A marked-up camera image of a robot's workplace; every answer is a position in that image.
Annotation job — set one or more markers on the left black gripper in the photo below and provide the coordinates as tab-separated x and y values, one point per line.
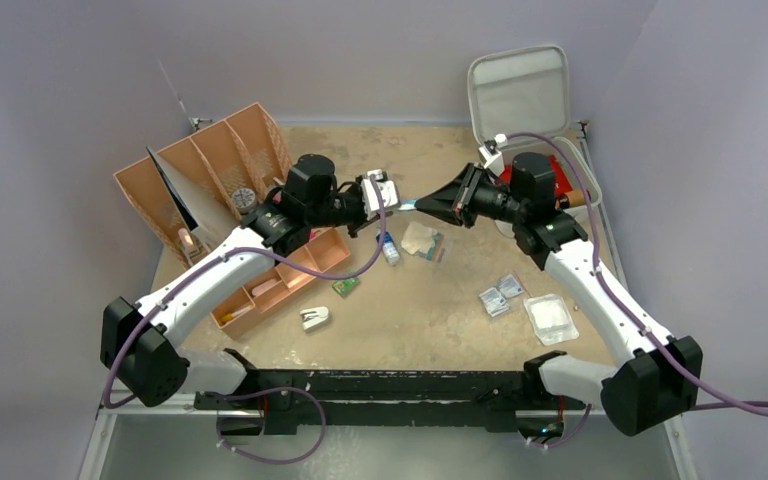
354	189

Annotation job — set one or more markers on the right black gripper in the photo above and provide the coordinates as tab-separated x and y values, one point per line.
464	198

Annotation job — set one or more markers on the blue white wipes packet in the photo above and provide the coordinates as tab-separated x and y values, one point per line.
408	205

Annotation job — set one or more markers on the red first aid pouch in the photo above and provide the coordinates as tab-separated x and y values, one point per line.
562	184

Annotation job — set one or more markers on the brown bottle orange cap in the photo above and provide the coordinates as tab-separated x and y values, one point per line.
572	199

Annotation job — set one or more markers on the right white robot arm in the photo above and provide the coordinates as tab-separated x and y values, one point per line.
644	386

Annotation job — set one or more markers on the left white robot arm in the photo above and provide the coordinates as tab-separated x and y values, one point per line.
141	341

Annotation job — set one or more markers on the beige gauze wrap packet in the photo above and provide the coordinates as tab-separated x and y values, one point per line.
424	242

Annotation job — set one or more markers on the pink desk tray organizer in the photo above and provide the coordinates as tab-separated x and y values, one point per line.
265	295

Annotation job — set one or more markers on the blue white bandage roll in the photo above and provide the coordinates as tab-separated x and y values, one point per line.
389	249

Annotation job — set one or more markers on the green small box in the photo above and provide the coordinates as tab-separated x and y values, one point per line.
345	287

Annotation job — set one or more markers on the blue grey tape roll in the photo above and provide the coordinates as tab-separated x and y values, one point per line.
244	200

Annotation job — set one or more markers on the alcohol pad sachet pair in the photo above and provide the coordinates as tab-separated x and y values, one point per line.
494	302

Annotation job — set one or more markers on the white stapler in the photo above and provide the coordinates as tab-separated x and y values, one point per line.
314	318

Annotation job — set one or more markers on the pink file organizer rack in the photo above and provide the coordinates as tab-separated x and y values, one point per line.
243	150

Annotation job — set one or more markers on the grey open storage case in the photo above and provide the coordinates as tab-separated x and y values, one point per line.
528	89

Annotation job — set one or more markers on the dark folder in rack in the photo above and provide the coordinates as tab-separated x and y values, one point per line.
209	221

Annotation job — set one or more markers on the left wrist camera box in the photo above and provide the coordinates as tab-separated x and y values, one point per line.
379	192

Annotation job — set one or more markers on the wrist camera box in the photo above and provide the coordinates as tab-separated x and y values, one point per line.
379	192
491	156

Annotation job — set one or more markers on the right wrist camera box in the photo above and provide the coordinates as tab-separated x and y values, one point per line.
491	156

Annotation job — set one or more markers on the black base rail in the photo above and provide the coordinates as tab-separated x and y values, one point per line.
495	401

